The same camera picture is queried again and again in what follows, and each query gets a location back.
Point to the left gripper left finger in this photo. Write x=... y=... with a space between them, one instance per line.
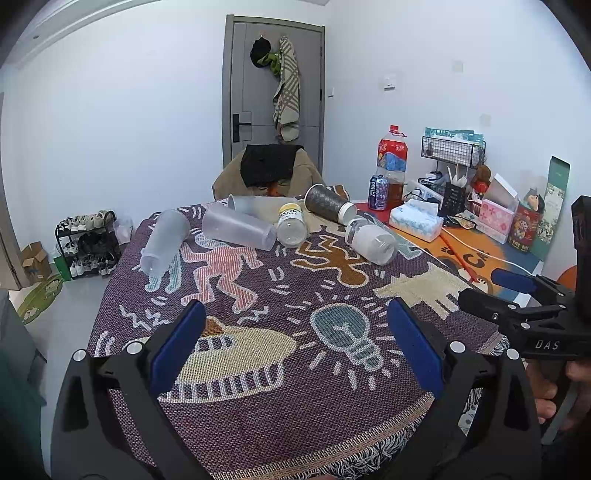
x=87 y=439

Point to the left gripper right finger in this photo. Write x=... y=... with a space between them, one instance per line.
x=482 y=423

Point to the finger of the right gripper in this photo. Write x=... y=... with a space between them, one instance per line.
x=510 y=318
x=538 y=286

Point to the dark patterned paper cup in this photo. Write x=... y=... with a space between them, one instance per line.
x=324 y=202

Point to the frosted plastic cup middle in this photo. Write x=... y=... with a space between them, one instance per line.
x=224 y=224

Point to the clear plastic cup behind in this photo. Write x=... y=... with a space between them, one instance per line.
x=265 y=208

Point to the orange cat table mat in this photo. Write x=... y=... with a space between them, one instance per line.
x=474 y=256

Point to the red cartoon tin can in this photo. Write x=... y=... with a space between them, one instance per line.
x=526 y=220

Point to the pink floral box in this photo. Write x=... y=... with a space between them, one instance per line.
x=498 y=209

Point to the tall green card box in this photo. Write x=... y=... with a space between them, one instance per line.
x=553 y=197

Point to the brown plush toy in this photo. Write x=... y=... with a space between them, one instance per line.
x=481 y=180

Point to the black mesh pen holder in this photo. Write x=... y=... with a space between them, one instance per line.
x=453 y=200

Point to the white blue tissue pack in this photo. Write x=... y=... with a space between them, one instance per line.
x=418 y=218

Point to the green floor mat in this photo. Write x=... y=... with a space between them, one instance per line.
x=40 y=298

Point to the clear jar white label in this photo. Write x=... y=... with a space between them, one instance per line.
x=372 y=241

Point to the blue soda can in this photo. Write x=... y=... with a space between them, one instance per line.
x=378 y=193

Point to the cardboard box on floor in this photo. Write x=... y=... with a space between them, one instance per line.
x=35 y=262

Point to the black shoe rack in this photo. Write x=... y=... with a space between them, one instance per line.
x=87 y=244

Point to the colourful woven table blanket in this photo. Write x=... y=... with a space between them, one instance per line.
x=297 y=372

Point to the clear bottle yellow label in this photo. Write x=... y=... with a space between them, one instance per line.
x=291 y=229

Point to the chair with beige jacket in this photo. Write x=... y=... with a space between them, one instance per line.
x=229 y=182

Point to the black garment on chair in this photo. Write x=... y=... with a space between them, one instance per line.
x=264 y=165

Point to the checked scarf on door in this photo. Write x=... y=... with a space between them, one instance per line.
x=286 y=101

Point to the grey door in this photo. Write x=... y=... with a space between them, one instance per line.
x=249 y=91

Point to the black hat on door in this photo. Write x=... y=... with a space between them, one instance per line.
x=260 y=49

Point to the wire mesh shelf basket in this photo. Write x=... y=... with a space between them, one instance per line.
x=460 y=147

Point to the black door handle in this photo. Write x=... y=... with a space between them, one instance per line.
x=236 y=125

